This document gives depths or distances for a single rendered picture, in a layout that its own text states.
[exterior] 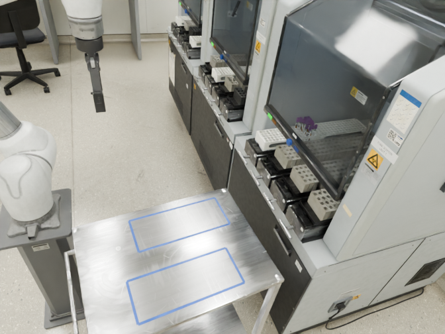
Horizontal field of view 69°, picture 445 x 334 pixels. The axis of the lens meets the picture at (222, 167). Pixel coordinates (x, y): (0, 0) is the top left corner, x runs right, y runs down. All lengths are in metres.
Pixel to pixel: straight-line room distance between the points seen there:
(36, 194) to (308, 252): 1.03
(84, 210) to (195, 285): 1.48
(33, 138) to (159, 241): 0.64
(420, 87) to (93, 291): 1.06
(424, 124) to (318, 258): 0.63
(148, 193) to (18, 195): 1.28
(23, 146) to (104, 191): 1.17
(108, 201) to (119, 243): 1.28
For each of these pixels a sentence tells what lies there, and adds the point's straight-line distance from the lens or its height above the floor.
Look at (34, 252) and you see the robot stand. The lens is 1.54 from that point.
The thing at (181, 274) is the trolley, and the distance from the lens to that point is 1.10.
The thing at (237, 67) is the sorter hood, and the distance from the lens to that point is 1.89.
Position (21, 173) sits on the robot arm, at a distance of 1.30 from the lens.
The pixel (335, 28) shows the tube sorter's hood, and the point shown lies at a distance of 1.27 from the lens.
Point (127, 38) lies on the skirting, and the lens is 4.94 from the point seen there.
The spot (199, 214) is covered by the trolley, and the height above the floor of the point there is 0.82.
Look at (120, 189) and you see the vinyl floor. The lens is 2.51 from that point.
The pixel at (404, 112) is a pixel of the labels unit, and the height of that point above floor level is 1.36.
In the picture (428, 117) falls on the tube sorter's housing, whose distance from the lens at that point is 0.96.
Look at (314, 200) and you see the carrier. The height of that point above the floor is 0.87.
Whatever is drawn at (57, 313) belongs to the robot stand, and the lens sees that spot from 1.98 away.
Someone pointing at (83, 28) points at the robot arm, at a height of 1.44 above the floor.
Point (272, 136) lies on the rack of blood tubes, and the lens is 1.61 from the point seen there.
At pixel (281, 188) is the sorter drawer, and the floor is 0.82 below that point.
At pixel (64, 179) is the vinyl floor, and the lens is 2.68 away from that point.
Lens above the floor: 1.77
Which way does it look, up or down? 41 degrees down
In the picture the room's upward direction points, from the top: 8 degrees clockwise
